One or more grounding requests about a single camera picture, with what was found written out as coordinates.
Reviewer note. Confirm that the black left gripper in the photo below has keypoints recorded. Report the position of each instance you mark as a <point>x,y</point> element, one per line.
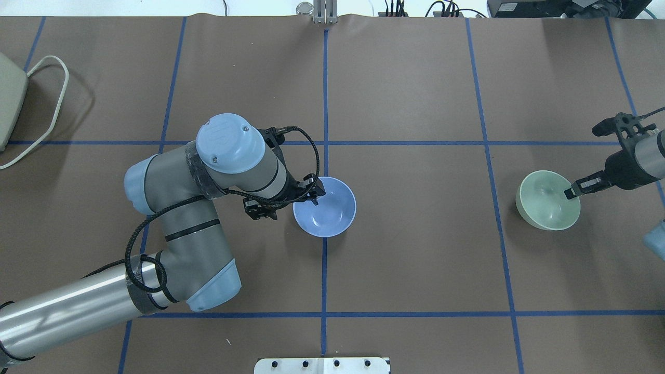
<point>296,192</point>

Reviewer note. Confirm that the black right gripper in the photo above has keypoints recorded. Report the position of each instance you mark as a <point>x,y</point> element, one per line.
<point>621,170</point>

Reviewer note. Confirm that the blue bowl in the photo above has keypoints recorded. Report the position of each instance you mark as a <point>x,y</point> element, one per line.
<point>334,212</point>

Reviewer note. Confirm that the green bowl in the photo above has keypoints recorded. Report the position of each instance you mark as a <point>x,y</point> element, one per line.
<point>541,201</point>

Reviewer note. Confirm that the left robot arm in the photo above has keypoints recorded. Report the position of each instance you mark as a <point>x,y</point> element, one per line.
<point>179,253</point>

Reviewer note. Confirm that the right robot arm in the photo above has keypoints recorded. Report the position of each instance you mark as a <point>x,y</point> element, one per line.
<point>639,162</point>

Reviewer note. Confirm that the beige appliance box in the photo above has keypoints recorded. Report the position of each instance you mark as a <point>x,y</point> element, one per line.
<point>14,82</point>

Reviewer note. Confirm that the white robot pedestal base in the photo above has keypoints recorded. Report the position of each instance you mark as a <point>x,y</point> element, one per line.
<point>324,365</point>

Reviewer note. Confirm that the aluminium frame post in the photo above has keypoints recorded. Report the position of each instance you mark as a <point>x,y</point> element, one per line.
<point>325,12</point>

